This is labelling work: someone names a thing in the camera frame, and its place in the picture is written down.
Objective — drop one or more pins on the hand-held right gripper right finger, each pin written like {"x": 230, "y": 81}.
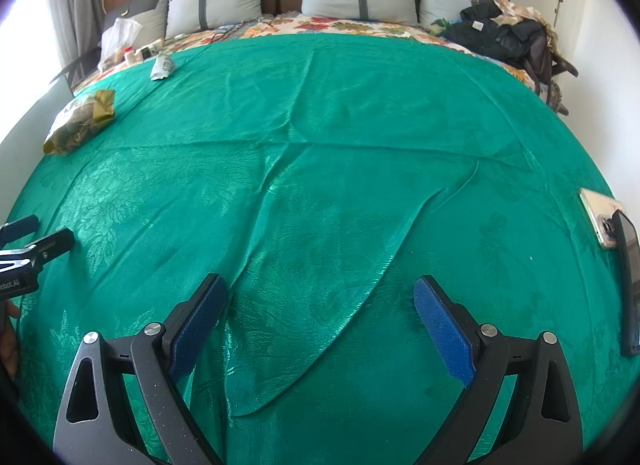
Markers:
{"x": 445, "y": 335}

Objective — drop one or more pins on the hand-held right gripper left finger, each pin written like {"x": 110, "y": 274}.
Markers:
{"x": 197, "y": 330}

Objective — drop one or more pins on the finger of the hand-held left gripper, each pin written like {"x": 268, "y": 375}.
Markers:
{"x": 50, "y": 244}
{"x": 20, "y": 226}

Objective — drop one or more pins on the person's left hand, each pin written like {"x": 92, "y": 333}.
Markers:
{"x": 9, "y": 345}

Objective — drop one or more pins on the olive green snack bag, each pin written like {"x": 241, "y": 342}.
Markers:
{"x": 75, "y": 122}

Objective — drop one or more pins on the dark chair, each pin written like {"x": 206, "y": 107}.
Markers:
{"x": 75, "y": 65}

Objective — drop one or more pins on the green patterned blanket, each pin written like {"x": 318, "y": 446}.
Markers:
{"x": 325, "y": 185}

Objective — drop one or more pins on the black smartphone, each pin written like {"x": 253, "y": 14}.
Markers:
{"x": 631, "y": 285}

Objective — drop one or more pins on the gold smartphone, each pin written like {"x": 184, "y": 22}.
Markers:
{"x": 597, "y": 215}

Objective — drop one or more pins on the red-capped small bottle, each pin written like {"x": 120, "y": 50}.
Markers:
{"x": 129, "y": 56}

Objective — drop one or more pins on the short white printed packet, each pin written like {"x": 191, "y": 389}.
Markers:
{"x": 162, "y": 67}

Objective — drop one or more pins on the small white device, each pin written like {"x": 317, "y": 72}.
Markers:
{"x": 149, "y": 51}

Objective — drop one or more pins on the clear plastic bag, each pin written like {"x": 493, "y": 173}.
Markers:
{"x": 120, "y": 32}

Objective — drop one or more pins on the grey curtain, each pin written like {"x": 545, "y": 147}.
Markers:
{"x": 75, "y": 0}

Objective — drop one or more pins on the brown handbag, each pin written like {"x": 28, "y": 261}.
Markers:
{"x": 542, "y": 57}

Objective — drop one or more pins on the small green cloth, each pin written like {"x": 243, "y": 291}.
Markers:
{"x": 440, "y": 26}

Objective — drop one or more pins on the beige crumpled cloth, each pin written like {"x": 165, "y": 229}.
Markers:
{"x": 517, "y": 12}

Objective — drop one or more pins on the floral bed sheet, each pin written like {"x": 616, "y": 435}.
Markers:
{"x": 325, "y": 25}

